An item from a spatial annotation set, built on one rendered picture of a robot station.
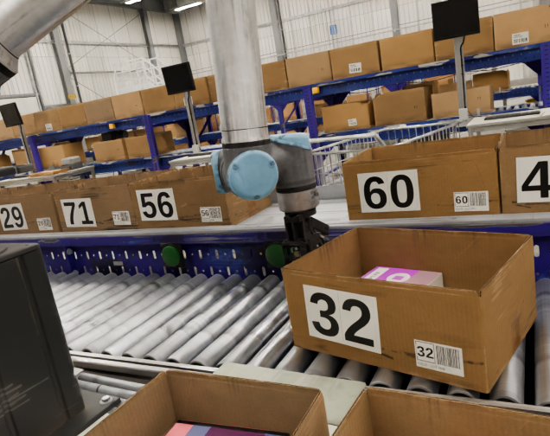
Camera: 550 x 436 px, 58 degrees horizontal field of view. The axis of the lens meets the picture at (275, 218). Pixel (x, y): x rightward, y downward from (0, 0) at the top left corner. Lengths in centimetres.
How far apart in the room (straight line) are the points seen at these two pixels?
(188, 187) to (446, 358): 104
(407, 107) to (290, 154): 468
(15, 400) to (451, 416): 66
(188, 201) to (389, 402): 111
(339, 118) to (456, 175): 465
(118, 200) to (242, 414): 118
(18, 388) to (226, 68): 63
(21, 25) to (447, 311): 88
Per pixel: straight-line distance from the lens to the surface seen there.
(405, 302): 87
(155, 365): 114
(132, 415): 83
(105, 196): 190
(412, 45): 594
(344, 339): 97
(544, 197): 133
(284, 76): 643
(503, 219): 129
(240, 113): 89
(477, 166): 132
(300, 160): 105
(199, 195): 163
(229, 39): 90
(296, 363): 102
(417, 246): 116
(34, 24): 106
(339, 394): 89
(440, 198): 134
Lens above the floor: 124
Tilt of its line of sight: 13 degrees down
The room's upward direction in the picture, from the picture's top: 10 degrees counter-clockwise
